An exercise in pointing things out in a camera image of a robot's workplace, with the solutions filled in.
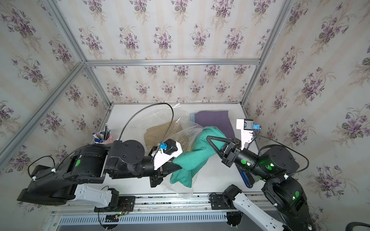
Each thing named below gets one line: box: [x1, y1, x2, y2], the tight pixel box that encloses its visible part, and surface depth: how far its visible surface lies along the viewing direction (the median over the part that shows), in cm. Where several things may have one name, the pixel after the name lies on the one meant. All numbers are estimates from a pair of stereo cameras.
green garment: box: [169, 126, 227, 189], surface depth 45 cm
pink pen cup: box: [93, 130, 114, 145], surface depth 89 cm
